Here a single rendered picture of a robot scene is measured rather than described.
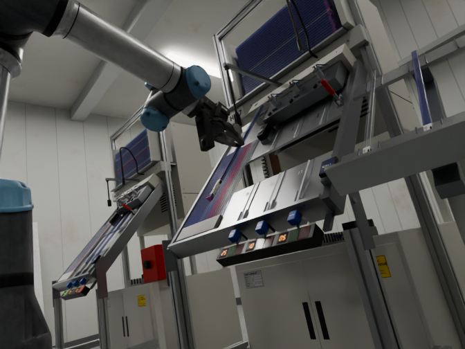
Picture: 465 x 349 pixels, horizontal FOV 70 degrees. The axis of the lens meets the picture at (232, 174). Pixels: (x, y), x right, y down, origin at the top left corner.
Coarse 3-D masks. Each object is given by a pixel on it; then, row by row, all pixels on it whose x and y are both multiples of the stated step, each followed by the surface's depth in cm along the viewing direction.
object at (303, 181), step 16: (320, 160) 92; (288, 176) 99; (304, 176) 92; (240, 192) 115; (256, 192) 106; (272, 192) 98; (288, 192) 92; (304, 192) 85; (320, 192) 81; (240, 208) 106; (256, 208) 98; (272, 208) 92; (224, 224) 106
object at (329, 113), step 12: (348, 84) 115; (312, 108) 123; (324, 108) 115; (336, 108) 108; (288, 120) 132; (300, 120) 123; (312, 120) 115; (324, 120) 108; (336, 120) 112; (252, 132) 154; (276, 132) 132; (288, 132) 123; (300, 132) 115; (312, 132) 119; (276, 144) 123; (288, 144) 126; (252, 156) 132
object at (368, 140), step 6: (372, 72) 96; (372, 78) 93; (372, 84) 89; (372, 90) 86; (372, 96) 83; (372, 102) 80; (372, 108) 78; (372, 114) 75; (366, 120) 74; (372, 120) 73; (366, 126) 72; (372, 126) 72; (366, 132) 70; (372, 132) 70; (366, 138) 68; (372, 138) 68; (366, 144) 66
